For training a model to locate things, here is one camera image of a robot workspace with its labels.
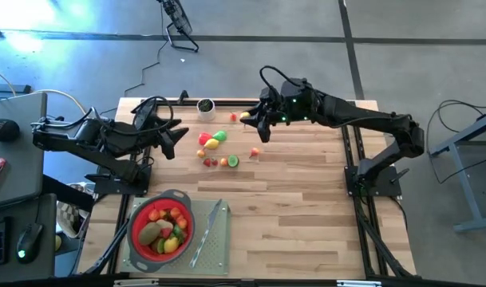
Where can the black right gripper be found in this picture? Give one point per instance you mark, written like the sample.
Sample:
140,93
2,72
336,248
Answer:
272,113

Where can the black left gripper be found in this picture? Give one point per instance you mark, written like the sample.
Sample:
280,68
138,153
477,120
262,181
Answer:
151,135

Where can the yellow lemon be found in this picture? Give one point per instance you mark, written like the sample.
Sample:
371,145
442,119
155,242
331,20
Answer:
211,144
245,115

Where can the red pear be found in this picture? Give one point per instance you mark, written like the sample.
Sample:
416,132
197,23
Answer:
204,138

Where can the small yellow-red peach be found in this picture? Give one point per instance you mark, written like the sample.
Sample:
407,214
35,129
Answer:
201,152
254,152

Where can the red collapsible colander bowl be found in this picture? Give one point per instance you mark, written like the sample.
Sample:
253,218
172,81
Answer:
135,223

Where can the red strawberry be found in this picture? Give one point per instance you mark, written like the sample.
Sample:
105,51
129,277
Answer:
214,161
206,162
166,233

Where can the whole brown kiwi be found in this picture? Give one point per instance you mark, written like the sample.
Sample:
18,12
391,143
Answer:
148,234

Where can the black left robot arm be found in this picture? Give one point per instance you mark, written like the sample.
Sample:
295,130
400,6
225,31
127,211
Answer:
67,137

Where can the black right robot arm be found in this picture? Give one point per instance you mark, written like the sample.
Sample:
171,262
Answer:
366,117

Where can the small green fruit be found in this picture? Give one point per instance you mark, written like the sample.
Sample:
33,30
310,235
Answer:
220,135

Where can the white cup with plant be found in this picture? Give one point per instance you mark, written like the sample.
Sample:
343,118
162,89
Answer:
206,115

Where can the black floor fan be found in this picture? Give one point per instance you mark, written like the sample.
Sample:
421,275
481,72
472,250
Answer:
180,18

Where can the green perforated metal stand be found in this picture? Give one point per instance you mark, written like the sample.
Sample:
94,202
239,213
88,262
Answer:
220,255

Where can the checkered bag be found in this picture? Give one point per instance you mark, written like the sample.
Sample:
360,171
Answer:
69,217

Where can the grey side desk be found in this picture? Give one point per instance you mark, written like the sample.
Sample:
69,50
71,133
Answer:
23,159

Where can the dark grey desk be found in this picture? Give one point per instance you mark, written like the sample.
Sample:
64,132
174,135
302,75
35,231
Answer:
43,215

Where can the silver aluminium bar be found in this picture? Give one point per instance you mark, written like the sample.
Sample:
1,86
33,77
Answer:
358,284
135,283

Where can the yellow-green ball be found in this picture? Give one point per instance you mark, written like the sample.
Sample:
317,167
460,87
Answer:
58,242

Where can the black portable speaker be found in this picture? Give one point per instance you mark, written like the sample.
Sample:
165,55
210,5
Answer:
3,130

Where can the black computer mouse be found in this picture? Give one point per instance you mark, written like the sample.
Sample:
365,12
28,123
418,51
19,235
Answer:
29,239

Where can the black frame clamp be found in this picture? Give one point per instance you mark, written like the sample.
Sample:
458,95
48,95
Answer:
182,97

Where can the black aluminium table frame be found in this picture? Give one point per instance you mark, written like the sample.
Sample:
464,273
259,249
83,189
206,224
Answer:
306,103

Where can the black diagonal frame strut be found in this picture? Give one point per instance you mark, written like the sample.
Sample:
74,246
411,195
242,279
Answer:
382,247
111,247

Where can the blue-grey desk frame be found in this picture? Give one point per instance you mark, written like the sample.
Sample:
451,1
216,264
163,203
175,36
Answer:
468,199

